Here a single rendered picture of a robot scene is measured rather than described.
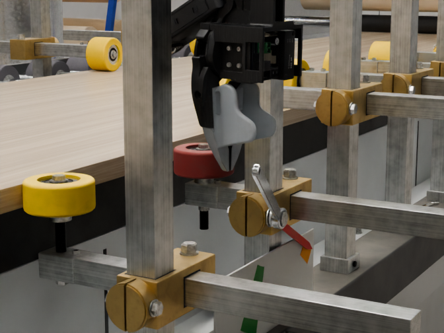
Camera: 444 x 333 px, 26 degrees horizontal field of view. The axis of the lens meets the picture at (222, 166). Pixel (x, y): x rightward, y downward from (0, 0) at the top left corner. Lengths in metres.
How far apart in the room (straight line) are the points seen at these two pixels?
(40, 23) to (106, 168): 1.29
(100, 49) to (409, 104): 1.07
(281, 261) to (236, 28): 0.38
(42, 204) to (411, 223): 0.42
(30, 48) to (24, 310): 1.36
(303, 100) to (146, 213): 0.55
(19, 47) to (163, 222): 1.52
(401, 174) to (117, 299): 0.78
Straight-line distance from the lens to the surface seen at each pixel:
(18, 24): 5.21
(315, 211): 1.19
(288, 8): 4.15
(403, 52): 1.60
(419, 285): 1.84
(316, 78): 1.71
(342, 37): 1.37
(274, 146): 1.16
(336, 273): 1.43
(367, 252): 1.53
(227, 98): 0.95
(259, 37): 0.90
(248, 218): 1.15
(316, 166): 1.83
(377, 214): 1.16
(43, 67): 2.49
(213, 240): 1.50
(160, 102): 0.94
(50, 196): 1.05
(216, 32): 0.93
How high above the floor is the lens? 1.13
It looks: 11 degrees down
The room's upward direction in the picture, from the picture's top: straight up
